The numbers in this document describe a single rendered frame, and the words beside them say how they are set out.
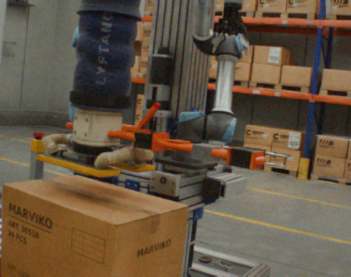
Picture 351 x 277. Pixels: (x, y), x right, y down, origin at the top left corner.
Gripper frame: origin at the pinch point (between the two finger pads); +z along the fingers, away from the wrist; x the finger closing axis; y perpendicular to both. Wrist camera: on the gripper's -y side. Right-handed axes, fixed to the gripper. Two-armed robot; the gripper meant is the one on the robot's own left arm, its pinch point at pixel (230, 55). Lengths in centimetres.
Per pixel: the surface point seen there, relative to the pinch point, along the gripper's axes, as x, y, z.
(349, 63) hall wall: -87, -808, -85
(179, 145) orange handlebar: 7, 46, 33
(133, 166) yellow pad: -16, 37, 45
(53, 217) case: -31, 60, 63
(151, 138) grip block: -3, 46, 33
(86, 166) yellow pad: -23, 54, 44
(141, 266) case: -1, 48, 75
